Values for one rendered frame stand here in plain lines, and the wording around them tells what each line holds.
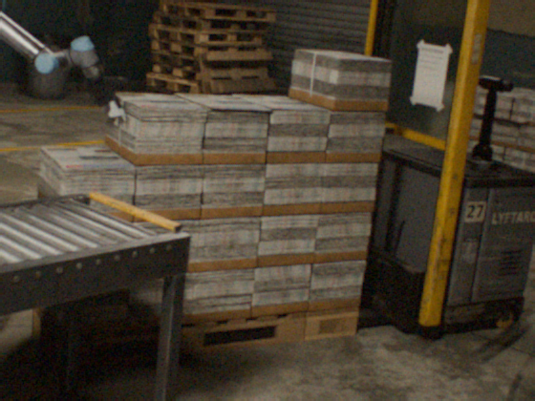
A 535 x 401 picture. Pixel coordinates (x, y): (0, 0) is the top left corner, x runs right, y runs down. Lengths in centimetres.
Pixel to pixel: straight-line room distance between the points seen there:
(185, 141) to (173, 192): 21
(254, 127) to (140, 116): 51
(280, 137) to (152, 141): 57
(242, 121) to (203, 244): 53
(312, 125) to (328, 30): 754
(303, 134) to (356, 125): 27
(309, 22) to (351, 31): 67
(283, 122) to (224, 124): 27
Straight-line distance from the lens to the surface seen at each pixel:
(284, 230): 368
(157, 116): 328
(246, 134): 348
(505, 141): 797
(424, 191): 425
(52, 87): 1038
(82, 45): 330
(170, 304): 261
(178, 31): 986
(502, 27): 994
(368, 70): 374
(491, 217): 419
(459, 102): 385
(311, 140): 363
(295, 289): 381
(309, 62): 385
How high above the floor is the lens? 155
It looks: 13 degrees down
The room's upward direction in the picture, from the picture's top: 6 degrees clockwise
